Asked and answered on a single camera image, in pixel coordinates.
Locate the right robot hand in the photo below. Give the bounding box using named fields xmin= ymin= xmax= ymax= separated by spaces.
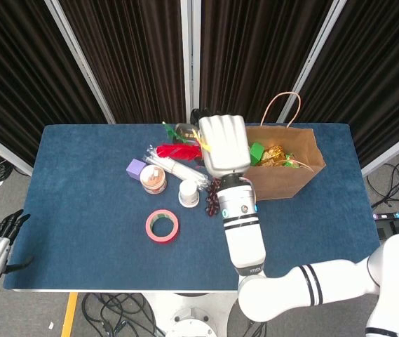
xmin=189 ymin=107 xmax=252 ymax=178

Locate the green toy brick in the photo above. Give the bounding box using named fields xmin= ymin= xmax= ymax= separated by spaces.
xmin=249 ymin=141 xmax=266 ymax=166

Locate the white partition post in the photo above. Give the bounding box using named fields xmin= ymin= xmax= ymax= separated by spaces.
xmin=43 ymin=0 xmax=116 ymax=124
xmin=180 ymin=0 xmax=202 ymax=124
xmin=278 ymin=0 xmax=348 ymax=124

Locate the white partition base rail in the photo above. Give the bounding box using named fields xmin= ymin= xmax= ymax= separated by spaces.
xmin=0 ymin=124 xmax=34 ymax=176
xmin=360 ymin=122 xmax=399 ymax=178

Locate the bundle of clear straws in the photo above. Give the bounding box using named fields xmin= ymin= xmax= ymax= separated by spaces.
xmin=144 ymin=145 xmax=210 ymax=191

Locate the purple cube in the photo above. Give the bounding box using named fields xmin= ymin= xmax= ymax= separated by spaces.
xmin=126 ymin=158 xmax=147 ymax=180

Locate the black car key fob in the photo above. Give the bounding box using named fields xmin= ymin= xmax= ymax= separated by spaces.
xmin=175 ymin=122 xmax=201 ymax=142

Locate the blue table cover cloth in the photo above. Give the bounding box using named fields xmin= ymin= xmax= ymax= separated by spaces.
xmin=2 ymin=123 xmax=392 ymax=291

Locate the green white snack packet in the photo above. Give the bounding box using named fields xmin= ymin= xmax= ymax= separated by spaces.
xmin=283 ymin=151 xmax=302 ymax=170

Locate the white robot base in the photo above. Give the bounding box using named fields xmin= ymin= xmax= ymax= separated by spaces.
xmin=142 ymin=292 xmax=242 ymax=337

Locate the white paper cup stack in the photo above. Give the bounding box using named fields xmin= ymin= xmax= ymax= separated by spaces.
xmin=178 ymin=179 xmax=200 ymax=209

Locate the red tape roll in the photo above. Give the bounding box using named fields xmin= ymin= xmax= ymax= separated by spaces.
xmin=145 ymin=209 xmax=180 ymax=243

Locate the black pleated curtain panel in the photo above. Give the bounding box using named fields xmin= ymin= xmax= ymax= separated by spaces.
xmin=198 ymin=0 xmax=334 ymax=124
xmin=58 ymin=0 xmax=187 ymax=124
xmin=292 ymin=0 xmax=399 ymax=169
xmin=0 ymin=0 xmax=109 ymax=168

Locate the red yellow feather toy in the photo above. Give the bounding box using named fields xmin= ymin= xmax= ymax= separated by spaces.
xmin=156 ymin=121 xmax=215 ymax=163

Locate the clear jar of rubber bands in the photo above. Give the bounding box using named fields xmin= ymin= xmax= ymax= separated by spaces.
xmin=139 ymin=164 xmax=168 ymax=194

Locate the dark red grape bunch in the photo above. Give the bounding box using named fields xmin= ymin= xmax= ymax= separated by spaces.
xmin=204 ymin=177 xmax=223 ymax=217

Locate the yellow snack packet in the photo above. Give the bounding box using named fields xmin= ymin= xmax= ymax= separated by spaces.
xmin=259 ymin=144 xmax=288 ymax=168

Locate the brown paper carrier bag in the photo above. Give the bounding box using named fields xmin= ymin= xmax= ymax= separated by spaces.
xmin=243 ymin=91 xmax=327 ymax=201

